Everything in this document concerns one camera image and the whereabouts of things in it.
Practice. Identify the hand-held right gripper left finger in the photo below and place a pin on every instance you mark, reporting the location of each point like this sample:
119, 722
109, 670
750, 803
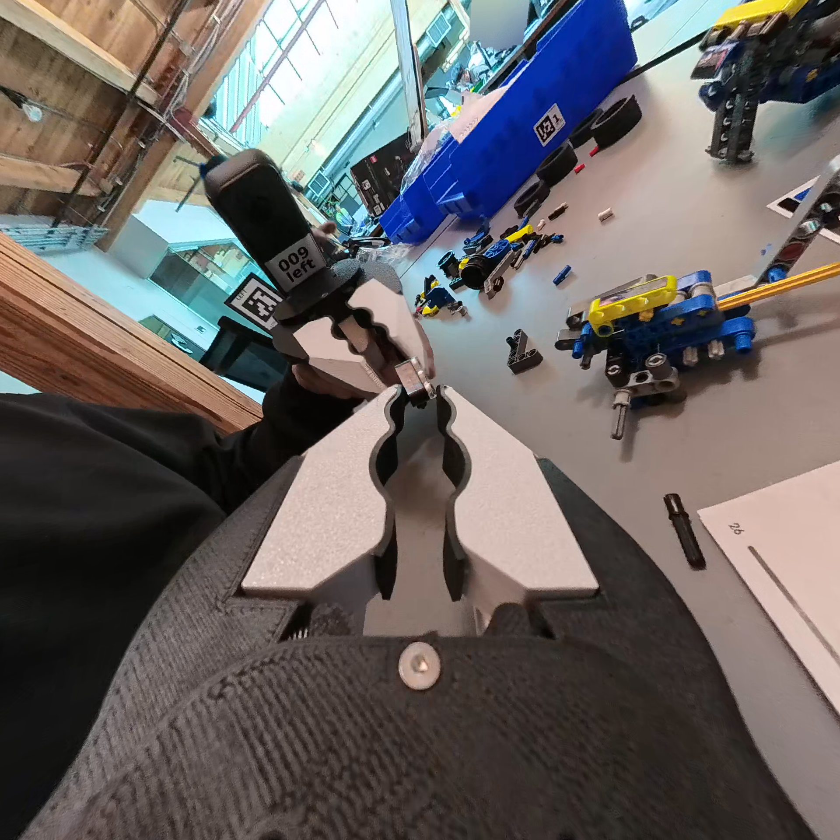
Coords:
328, 512

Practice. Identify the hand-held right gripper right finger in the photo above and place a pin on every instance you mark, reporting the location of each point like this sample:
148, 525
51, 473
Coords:
518, 512

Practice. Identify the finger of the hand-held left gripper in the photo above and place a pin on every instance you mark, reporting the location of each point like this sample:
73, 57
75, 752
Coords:
325, 351
397, 321

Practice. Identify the black lego connector piece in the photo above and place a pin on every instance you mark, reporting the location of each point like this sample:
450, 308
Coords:
413, 384

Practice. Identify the person's left forearm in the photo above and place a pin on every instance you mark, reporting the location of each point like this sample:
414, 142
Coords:
282, 426

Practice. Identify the pile of loose lego pieces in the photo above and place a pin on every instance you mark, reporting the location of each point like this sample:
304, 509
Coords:
485, 262

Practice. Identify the black angled lego beam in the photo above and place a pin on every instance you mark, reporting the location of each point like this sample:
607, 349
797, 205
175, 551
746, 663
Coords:
525, 354

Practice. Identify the black lego axle pin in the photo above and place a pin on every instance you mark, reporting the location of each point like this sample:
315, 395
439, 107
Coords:
682, 528

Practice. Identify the small blue lego pin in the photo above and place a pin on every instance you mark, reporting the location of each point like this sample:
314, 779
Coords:
562, 274

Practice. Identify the black rubber lego tire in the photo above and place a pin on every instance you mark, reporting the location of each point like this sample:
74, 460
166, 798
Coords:
531, 197
584, 128
556, 164
617, 121

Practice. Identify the small blue yellow lego assembly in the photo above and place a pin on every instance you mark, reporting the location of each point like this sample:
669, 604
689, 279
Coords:
663, 328

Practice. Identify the open lego instruction booklet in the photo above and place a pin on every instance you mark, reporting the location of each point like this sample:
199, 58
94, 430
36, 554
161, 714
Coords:
787, 558

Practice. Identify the lego sticker sheet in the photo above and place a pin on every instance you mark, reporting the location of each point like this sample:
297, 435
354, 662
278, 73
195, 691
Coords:
787, 200

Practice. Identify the large blue yellow lego assembly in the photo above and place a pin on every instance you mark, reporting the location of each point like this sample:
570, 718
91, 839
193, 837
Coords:
768, 59

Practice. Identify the person's left hand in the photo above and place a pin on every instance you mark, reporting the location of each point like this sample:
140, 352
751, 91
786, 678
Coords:
328, 386

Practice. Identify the blue plastic storage bin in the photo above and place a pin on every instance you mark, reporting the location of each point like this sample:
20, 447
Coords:
403, 220
459, 177

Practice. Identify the black cardboard box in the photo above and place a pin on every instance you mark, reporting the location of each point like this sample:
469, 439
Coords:
377, 177

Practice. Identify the clear plastic bag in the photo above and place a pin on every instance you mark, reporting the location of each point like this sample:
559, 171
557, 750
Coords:
426, 157

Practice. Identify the wooden beam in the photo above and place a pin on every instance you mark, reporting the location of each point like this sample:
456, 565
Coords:
98, 328

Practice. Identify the computer monitor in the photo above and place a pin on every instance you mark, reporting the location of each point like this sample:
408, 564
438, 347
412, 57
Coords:
410, 65

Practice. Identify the blue storage bin with tag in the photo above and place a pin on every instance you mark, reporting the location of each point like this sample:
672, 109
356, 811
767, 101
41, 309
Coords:
558, 65

